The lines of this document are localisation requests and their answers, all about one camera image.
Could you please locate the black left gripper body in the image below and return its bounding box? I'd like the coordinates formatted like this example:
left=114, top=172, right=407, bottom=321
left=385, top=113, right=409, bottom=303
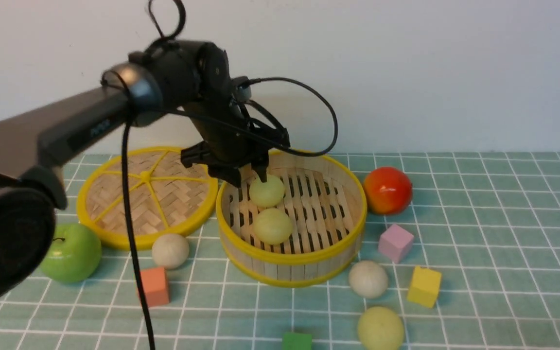
left=180, top=89, right=290, bottom=168

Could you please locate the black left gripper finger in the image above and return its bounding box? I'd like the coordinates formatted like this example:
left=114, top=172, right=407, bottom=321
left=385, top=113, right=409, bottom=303
left=208, top=163, right=243, bottom=188
left=252, top=153, right=269, bottom=183

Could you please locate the yellow bun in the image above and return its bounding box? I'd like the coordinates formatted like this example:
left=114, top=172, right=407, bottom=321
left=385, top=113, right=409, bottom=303
left=252, top=208, right=294, bottom=245
left=356, top=306, right=405, bottom=350
left=249, top=174, right=286, bottom=208

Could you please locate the white bun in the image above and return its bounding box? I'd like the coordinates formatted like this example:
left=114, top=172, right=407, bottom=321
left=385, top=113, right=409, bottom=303
left=151, top=233, right=190, bottom=270
left=348, top=261, right=389, bottom=299

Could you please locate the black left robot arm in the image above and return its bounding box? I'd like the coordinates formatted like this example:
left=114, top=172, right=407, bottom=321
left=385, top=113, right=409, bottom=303
left=0, top=38, right=290, bottom=297

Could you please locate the woven bamboo steamer lid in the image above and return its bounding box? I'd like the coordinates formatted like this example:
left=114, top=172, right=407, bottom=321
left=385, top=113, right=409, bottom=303
left=76, top=146, right=219, bottom=250

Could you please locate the bamboo steamer tray yellow rim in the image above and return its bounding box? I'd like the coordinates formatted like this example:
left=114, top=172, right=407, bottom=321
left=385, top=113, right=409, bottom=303
left=216, top=151, right=368, bottom=288

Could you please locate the red orange tomato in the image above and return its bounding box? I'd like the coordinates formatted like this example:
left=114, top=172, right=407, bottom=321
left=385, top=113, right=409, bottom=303
left=363, top=167, right=413, bottom=215

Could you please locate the orange cube block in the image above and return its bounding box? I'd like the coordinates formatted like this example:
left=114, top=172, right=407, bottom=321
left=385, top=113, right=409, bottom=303
left=140, top=266, right=170, bottom=307

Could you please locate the pink cube block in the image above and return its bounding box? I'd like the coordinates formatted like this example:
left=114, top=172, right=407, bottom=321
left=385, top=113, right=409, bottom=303
left=378, top=224, right=414, bottom=263

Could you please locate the green apple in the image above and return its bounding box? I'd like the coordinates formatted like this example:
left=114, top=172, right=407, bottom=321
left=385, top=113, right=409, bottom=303
left=38, top=222, right=102, bottom=284

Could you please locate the green cube block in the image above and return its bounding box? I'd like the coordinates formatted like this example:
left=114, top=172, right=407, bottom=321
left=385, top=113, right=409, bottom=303
left=281, top=332, right=313, bottom=350

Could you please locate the yellow cube block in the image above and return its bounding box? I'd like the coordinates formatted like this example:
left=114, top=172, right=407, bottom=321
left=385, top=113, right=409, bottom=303
left=407, top=266, right=442, bottom=309

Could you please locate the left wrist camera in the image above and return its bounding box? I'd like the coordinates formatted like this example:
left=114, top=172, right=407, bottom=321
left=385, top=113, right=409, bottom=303
left=231, top=76, right=252, bottom=103

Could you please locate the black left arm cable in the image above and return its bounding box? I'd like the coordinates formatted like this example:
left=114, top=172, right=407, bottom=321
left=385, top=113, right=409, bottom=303
left=100, top=0, right=339, bottom=350

